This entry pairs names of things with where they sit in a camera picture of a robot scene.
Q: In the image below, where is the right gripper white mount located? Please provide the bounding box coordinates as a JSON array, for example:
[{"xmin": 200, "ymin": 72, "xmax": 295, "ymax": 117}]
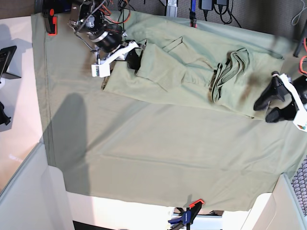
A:
[{"xmin": 92, "ymin": 39, "xmax": 147, "ymax": 70}]

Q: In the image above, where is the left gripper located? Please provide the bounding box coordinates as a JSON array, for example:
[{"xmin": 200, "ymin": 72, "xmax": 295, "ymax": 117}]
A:
[{"xmin": 253, "ymin": 73, "xmax": 307, "ymax": 123}]

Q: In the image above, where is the light green T-shirt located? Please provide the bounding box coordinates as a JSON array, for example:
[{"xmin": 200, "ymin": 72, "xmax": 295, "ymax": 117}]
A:
[{"xmin": 105, "ymin": 36, "xmax": 284, "ymax": 119}]

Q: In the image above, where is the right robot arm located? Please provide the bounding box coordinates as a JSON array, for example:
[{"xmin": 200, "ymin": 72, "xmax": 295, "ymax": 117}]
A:
[{"xmin": 69, "ymin": 0, "xmax": 146, "ymax": 77}]

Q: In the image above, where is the black power adapter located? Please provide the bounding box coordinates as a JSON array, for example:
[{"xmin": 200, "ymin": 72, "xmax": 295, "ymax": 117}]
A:
[{"xmin": 199, "ymin": 0, "xmax": 214, "ymax": 11}]

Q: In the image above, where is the orange black clamp left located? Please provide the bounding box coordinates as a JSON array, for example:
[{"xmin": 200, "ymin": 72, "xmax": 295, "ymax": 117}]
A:
[{"xmin": 43, "ymin": 9, "xmax": 58, "ymax": 36}]

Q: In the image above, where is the green table cover cloth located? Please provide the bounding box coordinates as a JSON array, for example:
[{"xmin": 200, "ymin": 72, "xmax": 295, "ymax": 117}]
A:
[{"xmin": 31, "ymin": 12, "xmax": 307, "ymax": 211}]

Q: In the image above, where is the black tablet stand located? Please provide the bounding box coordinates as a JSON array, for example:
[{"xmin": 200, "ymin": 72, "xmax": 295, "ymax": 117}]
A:
[{"xmin": 0, "ymin": 46, "xmax": 21, "ymax": 80}]

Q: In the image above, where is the black object table edge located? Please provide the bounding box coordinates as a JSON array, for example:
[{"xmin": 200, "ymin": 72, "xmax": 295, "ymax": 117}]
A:
[{"xmin": 0, "ymin": 102, "xmax": 11, "ymax": 126}]

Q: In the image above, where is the blue orange clamp bottom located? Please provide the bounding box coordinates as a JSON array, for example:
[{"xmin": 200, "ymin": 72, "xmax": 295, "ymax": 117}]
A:
[{"xmin": 168, "ymin": 199, "xmax": 205, "ymax": 230}]

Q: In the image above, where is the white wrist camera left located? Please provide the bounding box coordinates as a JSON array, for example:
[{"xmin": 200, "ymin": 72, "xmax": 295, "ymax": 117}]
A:
[{"xmin": 293, "ymin": 110, "xmax": 307, "ymax": 132}]

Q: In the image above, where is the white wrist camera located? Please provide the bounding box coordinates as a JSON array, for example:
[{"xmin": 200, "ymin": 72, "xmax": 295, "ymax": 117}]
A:
[
  {"xmin": 293, "ymin": 110, "xmax": 307, "ymax": 132},
  {"xmin": 91, "ymin": 64, "xmax": 111, "ymax": 78}
]

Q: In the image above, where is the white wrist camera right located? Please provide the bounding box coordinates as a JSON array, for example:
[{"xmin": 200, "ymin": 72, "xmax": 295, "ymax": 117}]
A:
[{"xmin": 91, "ymin": 64, "xmax": 111, "ymax": 78}]

